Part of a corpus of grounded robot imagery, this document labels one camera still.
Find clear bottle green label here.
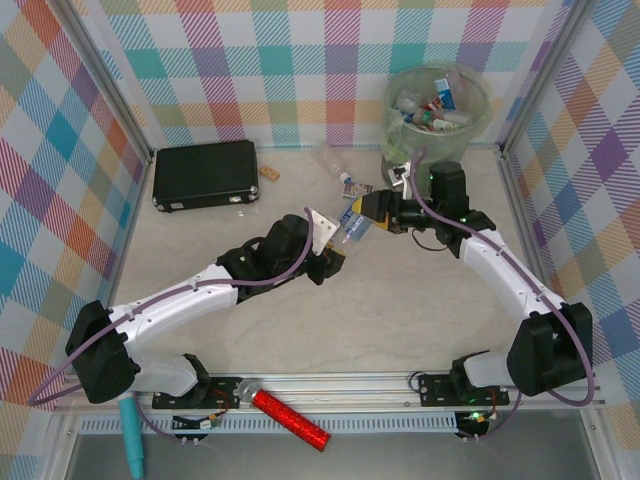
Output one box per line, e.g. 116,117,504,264
424,110,476,133

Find clear bottle blue white label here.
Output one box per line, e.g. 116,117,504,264
433,75,459,110

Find clear bottle blue cap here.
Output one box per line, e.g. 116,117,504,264
396,91,427,125

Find translucent green waste bin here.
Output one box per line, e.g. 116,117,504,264
380,59,494,199

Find small printed card box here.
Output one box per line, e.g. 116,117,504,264
341,180,376,200

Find clear bottle without label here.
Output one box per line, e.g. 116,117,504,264
313,144,353,184

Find black hard case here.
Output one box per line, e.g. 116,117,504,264
152,139,261,215

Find red glitter tube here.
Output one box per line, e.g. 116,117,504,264
252,389,332,454

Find left small connector board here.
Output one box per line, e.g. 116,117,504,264
172,412,221,446

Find small connector board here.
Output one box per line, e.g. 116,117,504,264
454,409,499,444
172,412,221,446

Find grey metal shelf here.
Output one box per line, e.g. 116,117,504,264
44,414,616,480

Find right small connector board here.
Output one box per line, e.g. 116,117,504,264
454,409,499,444

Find teal handheld tool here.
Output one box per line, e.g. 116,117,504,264
118,397,147,479

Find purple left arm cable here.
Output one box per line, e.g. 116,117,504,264
28,217,317,441

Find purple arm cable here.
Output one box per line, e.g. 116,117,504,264
410,146,597,441
28,217,317,441

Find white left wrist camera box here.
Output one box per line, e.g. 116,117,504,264
304,206,338,257

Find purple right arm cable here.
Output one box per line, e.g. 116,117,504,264
410,146,597,441

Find aluminium frame side rail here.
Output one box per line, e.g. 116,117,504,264
87,154,154,375
497,144,574,371

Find aluminium mounting rail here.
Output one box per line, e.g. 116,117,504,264
53,372,601,416

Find aluminium frame post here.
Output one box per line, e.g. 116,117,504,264
62,0,154,164
498,0,594,151

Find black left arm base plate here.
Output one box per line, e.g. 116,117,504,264
151,374,239,412

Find slotted grey cable duct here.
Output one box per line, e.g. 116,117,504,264
79,412,461,435

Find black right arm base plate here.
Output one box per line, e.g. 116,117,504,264
417,372,511,409

